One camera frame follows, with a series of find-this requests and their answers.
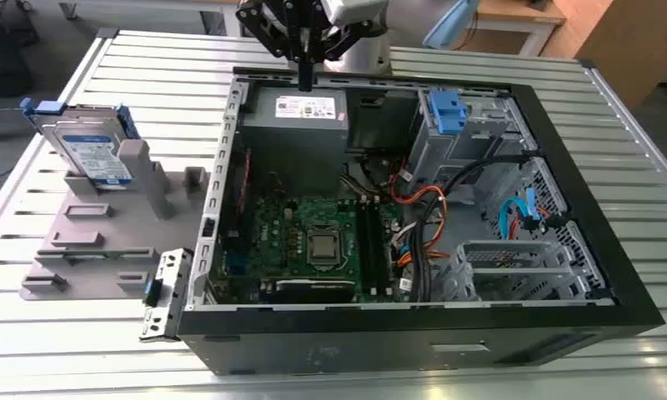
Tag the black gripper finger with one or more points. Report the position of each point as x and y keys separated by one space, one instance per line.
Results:
x=264 y=31
x=355 y=35

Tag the hard disk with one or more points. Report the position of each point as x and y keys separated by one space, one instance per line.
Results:
x=97 y=154

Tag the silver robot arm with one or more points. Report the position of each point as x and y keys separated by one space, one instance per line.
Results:
x=367 y=54

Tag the blue drive latch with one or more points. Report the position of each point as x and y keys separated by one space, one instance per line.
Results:
x=447 y=110

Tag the grey power supply unit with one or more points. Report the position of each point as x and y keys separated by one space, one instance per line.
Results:
x=295 y=141

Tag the wooden desk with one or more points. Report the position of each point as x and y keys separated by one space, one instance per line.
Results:
x=522 y=16

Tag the grey optical drive cage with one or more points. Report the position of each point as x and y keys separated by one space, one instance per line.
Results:
x=467 y=146

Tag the black bin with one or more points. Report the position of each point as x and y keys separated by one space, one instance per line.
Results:
x=5 y=71

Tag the green motherboard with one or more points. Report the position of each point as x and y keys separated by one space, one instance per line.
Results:
x=277 y=233

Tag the black RAM slot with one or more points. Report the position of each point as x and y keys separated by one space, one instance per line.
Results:
x=367 y=241
x=382 y=241

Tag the wooden cabinet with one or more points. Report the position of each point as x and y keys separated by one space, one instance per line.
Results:
x=634 y=41

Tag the silver CPU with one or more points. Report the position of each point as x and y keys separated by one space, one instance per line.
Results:
x=323 y=243

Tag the grey parts rack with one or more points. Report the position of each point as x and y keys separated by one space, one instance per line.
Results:
x=116 y=233

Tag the black graphics card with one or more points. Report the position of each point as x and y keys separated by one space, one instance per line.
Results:
x=311 y=289

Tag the black PC case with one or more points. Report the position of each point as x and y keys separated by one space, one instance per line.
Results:
x=367 y=341

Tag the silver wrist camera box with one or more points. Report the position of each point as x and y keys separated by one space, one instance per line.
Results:
x=347 y=10

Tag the grey metal desk frame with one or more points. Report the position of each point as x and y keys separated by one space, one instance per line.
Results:
x=231 y=21

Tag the grey expansion slot bracket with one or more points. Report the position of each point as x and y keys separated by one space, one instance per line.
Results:
x=169 y=266

